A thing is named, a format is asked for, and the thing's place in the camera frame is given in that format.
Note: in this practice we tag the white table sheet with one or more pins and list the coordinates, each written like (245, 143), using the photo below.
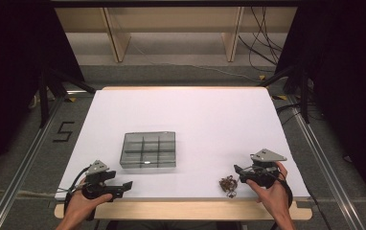
(197, 121)

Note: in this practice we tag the aluminium floor rail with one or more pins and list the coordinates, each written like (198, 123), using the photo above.
(21, 172)
(328, 172)

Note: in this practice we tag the clear plastic compartment box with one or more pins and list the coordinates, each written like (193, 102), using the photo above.
(149, 150)

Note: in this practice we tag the person's right hand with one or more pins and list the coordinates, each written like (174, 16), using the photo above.
(275, 198)

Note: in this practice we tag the black overhead frame bar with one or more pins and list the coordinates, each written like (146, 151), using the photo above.
(171, 3)

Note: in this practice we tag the black tripod stand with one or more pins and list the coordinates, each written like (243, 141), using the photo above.
(304, 96)
(45, 96)

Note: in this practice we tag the light wooden table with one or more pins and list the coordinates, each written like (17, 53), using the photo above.
(187, 210)

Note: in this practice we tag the black curtain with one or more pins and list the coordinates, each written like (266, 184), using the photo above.
(5, 80)
(350, 96)

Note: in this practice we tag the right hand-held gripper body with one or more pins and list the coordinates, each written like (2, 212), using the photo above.
(265, 175)

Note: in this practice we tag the yellow floor tape marker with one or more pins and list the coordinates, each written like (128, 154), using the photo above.
(279, 97)

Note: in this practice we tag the person's left hand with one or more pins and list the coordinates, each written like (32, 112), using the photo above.
(80, 204)

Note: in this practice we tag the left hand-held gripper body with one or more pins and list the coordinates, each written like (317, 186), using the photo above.
(95, 188)

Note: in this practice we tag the light wooden shelf unit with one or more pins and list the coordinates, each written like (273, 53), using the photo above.
(171, 19)

